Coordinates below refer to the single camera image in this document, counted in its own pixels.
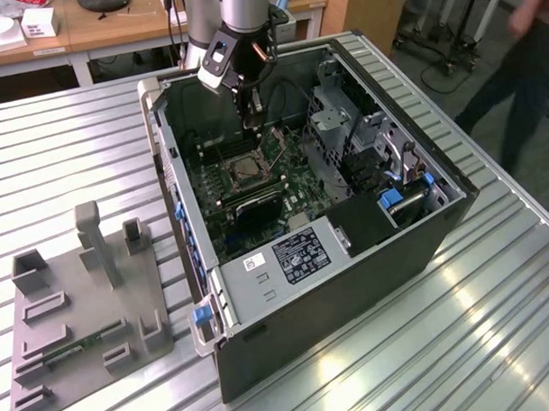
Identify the black plastic shroud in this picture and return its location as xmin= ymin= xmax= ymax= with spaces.
xmin=322 ymin=195 xmax=398 ymax=259

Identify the person in dark clothes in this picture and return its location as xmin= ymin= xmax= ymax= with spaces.
xmin=450 ymin=0 xmax=549 ymax=176

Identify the black and grey PC case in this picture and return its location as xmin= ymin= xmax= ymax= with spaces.
xmin=134 ymin=25 xmax=487 ymax=408

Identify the black graphics card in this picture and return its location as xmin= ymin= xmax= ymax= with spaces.
xmin=232 ymin=188 xmax=286 ymax=239

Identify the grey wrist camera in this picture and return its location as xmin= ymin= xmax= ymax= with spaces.
xmin=195 ymin=25 xmax=244 ymax=91

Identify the grey parts rack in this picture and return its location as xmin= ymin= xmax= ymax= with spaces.
xmin=1 ymin=197 xmax=178 ymax=411

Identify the wooden cabinet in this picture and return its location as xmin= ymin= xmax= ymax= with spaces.
xmin=343 ymin=0 xmax=411 ymax=59

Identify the metal socket cover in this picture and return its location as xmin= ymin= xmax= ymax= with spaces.
xmin=258 ymin=125 xmax=292 ymax=160

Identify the black rolling stand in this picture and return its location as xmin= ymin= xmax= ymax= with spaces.
xmin=392 ymin=0 xmax=486 ymax=79

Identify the silver disk bay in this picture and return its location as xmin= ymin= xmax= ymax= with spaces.
xmin=303 ymin=58 xmax=365 ymax=190

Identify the blue case latch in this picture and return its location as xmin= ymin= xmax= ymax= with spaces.
xmin=191 ymin=306 xmax=212 ymax=329

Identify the black round object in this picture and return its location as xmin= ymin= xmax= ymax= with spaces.
xmin=76 ymin=0 xmax=132 ymax=12

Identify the green motherboard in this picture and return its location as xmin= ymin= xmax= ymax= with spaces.
xmin=180 ymin=121 xmax=349 ymax=259

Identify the white labelled box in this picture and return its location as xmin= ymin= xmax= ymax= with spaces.
xmin=19 ymin=6 xmax=61 ymax=40

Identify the silver power supply unit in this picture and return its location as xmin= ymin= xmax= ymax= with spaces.
xmin=206 ymin=214 xmax=355 ymax=330

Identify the green RAM stick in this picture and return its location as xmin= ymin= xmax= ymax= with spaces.
xmin=40 ymin=326 xmax=128 ymax=371

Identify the brass cable connector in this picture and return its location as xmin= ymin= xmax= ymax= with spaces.
xmin=250 ymin=39 xmax=269 ymax=67

